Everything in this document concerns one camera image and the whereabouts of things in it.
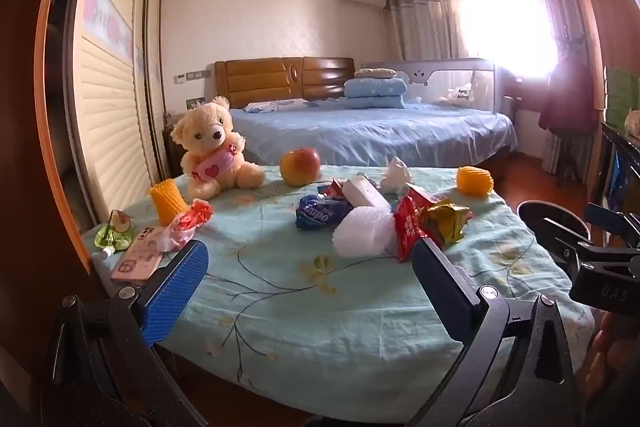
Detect bright window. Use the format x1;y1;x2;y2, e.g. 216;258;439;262
464;0;557;78

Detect cream sliding wardrobe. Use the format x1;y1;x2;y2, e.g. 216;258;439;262
64;0;169;230

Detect yellow corn toy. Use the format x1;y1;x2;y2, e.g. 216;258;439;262
456;166;495;197

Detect person's right hand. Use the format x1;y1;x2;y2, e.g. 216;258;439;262
584;307;640;408

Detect white plush toy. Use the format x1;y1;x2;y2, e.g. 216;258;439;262
434;89;474;104

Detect pink phone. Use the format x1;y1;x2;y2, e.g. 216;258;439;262
110;227;167;286

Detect dark red hanging coat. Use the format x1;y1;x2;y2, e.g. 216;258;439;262
538;56;602;138

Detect wooden headboard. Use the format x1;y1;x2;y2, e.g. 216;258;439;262
215;57;356;109

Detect bed with blue sheet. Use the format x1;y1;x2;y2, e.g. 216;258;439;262
227;98;519;168

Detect white foam wrap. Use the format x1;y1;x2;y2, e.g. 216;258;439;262
332;206;399;258

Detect stack of green boxes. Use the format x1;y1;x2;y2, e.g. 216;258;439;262
602;66;640;134

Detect dark shelf unit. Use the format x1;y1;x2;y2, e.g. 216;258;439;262
584;122;640;230

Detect gold green snack wrapper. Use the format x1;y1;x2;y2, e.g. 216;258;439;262
425;202;474;249

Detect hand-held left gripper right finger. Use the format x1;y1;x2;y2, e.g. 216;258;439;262
407;237;581;427

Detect red yellow apple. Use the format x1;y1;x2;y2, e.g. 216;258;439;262
279;148;322;186

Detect blue cookie wrapper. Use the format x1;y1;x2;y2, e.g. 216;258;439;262
294;194;354;229

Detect wooden nightstand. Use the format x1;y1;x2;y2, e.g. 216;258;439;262
162;112;189;178

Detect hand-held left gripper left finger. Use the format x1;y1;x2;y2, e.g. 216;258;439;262
42;239;211;427

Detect grey bed guard rail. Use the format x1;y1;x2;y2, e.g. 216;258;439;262
360;58;501;114

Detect small yellowish pillow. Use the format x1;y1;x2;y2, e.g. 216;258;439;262
354;67;397;80

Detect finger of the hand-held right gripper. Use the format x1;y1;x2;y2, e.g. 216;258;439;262
586;203;640;240
542;217;640;266

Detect teal floral cloth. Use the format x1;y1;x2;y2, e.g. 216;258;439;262
81;164;596;410

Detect green drink pouch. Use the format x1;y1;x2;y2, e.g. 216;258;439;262
94;210;136;261

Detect red white plastic wrapper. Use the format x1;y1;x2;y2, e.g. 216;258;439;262
159;199;215;254

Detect wall switch panel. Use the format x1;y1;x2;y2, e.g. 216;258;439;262
173;69;211;84

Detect white blue printed pillow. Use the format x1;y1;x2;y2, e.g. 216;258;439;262
243;99;321;114

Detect white tissue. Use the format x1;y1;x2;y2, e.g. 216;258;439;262
380;156;414;196

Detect cream teddy bear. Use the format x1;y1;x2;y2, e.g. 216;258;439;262
171;96;266;200

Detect large red snack packet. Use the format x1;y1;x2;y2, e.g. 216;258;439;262
393;197;437;263

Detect black round trash bin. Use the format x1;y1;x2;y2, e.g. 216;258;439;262
516;200;592;260

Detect small red snack bag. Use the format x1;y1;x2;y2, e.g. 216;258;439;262
317;179;347;200

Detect white tissue pack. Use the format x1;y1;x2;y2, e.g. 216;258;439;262
342;174;392;210

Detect folded blue quilt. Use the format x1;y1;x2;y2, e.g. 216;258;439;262
343;77;409;110

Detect grey dotted curtain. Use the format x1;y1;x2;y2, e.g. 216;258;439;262
529;0;582;178
387;0;469;64

